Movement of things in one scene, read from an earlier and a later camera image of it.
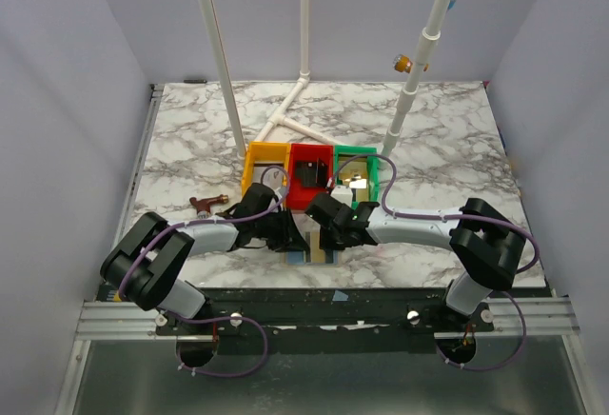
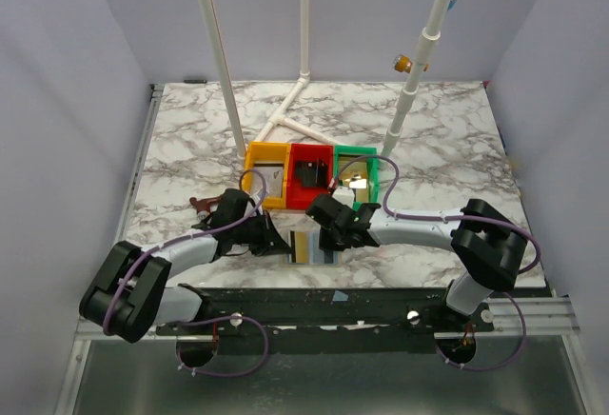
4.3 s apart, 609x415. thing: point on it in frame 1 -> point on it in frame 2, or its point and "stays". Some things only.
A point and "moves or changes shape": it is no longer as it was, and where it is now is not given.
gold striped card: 317,254 moves or changes shape
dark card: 314,173 stays
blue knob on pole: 452,1 stays
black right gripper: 334,232 stays
